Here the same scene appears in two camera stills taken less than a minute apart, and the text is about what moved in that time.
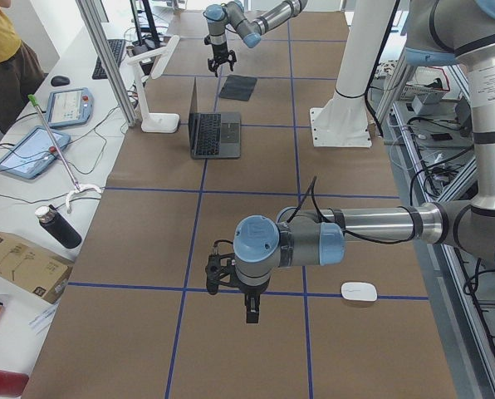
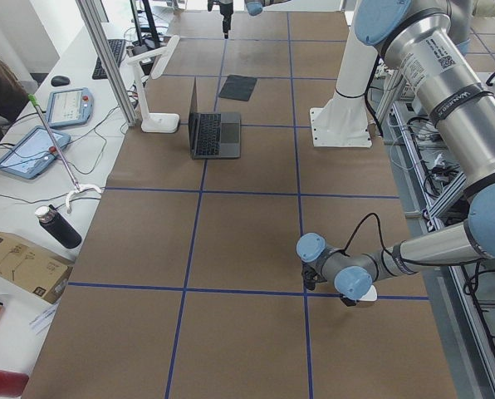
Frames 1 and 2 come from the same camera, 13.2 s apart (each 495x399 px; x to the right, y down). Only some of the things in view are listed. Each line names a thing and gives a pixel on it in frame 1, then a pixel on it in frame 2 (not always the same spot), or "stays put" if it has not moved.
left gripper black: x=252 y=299 → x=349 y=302
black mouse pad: x=238 y=87 stays put
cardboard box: x=26 y=264 stays put
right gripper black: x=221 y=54 → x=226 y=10
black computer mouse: x=58 y=81 stays put
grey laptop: x=213 y=135 stays put
